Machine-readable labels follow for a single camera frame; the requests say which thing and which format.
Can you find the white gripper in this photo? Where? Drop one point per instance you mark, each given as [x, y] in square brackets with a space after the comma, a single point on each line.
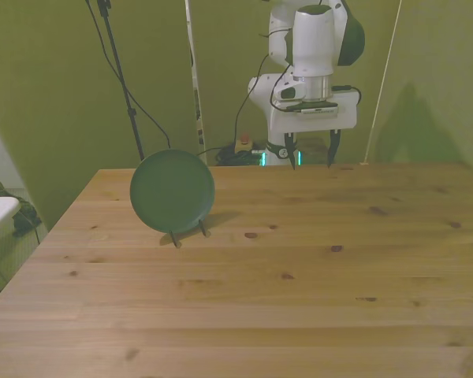
[311, 123]

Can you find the dark green round plate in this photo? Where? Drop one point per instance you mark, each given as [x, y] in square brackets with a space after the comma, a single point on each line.
[171, 191]

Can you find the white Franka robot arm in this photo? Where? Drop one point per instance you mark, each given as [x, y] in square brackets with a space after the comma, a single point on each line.
[313, 39]

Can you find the brown patterned box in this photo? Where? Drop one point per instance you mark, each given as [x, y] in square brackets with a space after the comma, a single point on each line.
[313, 149]

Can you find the yellow emergency stop button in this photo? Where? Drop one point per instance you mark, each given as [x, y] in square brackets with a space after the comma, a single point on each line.
[244, 138]

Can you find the white vertical profile strip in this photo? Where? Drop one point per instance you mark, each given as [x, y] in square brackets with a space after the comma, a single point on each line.
[196, 102]

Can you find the camouflage fabric bag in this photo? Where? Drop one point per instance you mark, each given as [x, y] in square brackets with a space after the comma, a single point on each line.
[23, 212]

